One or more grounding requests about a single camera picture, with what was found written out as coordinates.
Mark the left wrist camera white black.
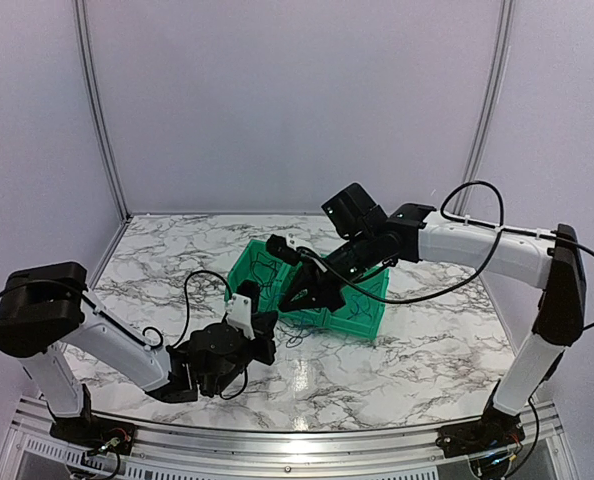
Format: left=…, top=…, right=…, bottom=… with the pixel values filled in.
left=225, top=280, right=260, bottom=340

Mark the thin blue cable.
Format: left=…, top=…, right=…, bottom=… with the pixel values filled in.
left=344, top=282, right=383, bottom=324
left=274, top=294, right=323, bottom=349

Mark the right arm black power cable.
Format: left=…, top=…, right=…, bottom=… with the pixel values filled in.
left=296, top=179, right=594, bottom=334

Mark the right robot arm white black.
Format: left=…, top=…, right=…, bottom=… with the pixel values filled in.
left=266, top=183, right=586, bottom=448

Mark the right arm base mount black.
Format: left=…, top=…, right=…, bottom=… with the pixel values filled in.
left=435, top=418, right=525, bottom=458

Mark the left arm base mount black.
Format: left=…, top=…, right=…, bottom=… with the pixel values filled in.
left=50, top=417, right=137, bottom=455

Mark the green three-compartment plastic bin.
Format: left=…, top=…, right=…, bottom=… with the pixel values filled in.
left=227, top=239, right=385, bottom=340

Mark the right aluminium corner post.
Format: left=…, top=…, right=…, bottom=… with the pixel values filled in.
left=449, top=0, right=516, bottom=224

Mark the aluminium front frame rail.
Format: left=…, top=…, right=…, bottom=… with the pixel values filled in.
left=0, top=398, right=579, bottom=479

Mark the left aluminium corner post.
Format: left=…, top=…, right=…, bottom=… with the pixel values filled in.
left=72, top=0, right=131, bottom=223

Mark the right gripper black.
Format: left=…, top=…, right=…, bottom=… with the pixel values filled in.
left=278, top=230, right=379, bottom=313

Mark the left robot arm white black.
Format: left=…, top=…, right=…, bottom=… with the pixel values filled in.
left=0, top=262, right=278, bottom=445

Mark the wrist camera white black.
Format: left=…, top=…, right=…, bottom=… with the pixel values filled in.
left=225, top=280, right=260, bottom=340
left=265, top=234, right=316, bottom=266

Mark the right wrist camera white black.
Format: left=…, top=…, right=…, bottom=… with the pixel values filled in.
left=265, top=234, right=316, bottom=266

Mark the aluminium corner post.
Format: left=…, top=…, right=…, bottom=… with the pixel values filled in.
left=72, top=0, right=131, bottom=223
left=449, top=0, right=516, bottom=224

